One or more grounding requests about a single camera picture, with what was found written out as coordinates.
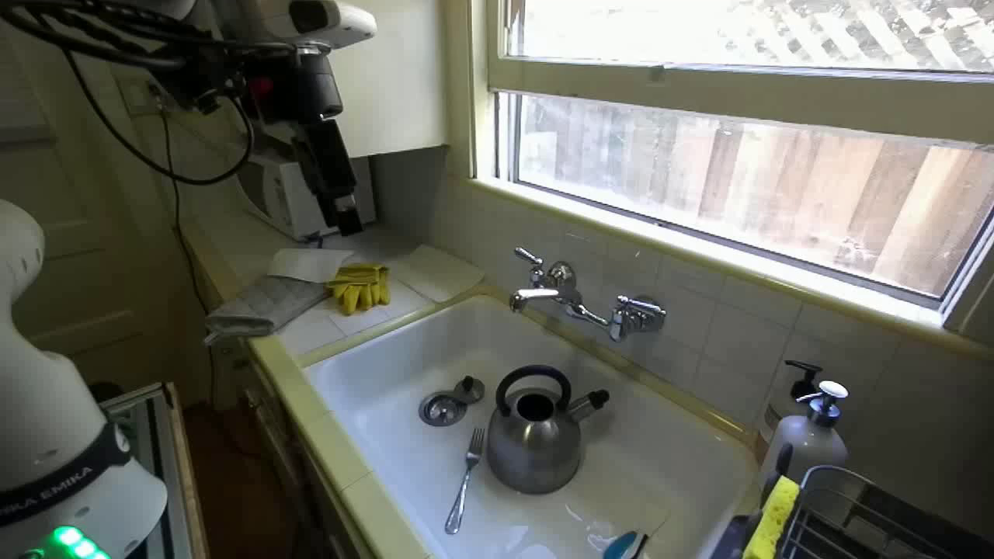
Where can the metal sink stopper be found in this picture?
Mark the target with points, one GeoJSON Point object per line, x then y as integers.
{"type": "Point", "coordinates": [469, 390]}

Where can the large kitchen window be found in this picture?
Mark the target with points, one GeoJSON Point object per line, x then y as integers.
{"type": "Point", "coordinates": [724, 96]}

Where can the cream cabinet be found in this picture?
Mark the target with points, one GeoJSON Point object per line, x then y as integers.
{"type": "Point", "coordinates": [393, 96]}
{"type": "Point", "coordinates": [268, 455]}

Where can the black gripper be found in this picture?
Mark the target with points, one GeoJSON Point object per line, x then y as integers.
{"type": "Point", "coordinates": [328, 158]}

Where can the stainless steel kettle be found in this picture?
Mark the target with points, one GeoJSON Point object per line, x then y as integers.
{"type": "Point", "coordinates": [532, 446]}

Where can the chrome wall faucet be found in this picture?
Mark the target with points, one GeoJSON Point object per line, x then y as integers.
{"type": "Point", "coordinates": [562, 290]}

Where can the cream panel door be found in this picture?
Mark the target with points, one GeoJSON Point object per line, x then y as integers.
{"type": "Point", "coordinates": [82, 260]}

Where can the white ceramic sink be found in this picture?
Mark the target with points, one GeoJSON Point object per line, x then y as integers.
{"type": "Point", "coordinates": [640, 466]}

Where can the wooden fence outside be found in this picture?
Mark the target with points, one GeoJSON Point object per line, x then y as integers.
{"type": "Point", "coordinates": [826, 198]}

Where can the round sink drain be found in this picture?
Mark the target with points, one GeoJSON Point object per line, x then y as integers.
{"type": "Point", "coordinates": [438, 410]}

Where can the cream lower cabinet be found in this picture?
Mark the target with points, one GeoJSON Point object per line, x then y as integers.
{"type": "Point", "coordinates": [268, 455]}

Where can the cream upper cabinet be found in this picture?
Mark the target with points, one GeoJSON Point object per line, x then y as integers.
{"type": "Point", "coordinates": [393, 96]}

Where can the gray dish cloth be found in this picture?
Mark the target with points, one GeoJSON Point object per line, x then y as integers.
{"type": "Point", "coordinates": [265, 305]}

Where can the white soap pump bottle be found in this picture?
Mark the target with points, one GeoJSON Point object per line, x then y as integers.
{"type": "Point", "coordinates": [808, 440]}

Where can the dark soap pump bottle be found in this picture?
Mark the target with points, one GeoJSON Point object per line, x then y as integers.
{"type": "Point", "coordinates": [800, 380]}

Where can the metal fork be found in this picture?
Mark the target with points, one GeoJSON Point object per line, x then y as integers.
{"type": "Point", "coordinates": [460, 486]}

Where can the metal cart frame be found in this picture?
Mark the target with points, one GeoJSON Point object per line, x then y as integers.
{"type": "Point", "coordinates": [157, 446]}

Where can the blue plastic utensil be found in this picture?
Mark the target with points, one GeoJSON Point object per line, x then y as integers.
{"type": "Point", "coordinates": [620, 544]}

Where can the white box appliance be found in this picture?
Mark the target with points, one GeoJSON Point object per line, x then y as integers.
{"type": "Point", "coordinates": [284, 198]}

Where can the wall outlet plate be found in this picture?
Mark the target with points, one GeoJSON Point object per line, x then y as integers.
{"type": "Point", "coordinates": [140, 96]}

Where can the dark dish rack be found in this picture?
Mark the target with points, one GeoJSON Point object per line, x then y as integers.
{"type": "Point", "coordinates": [879, 524]}

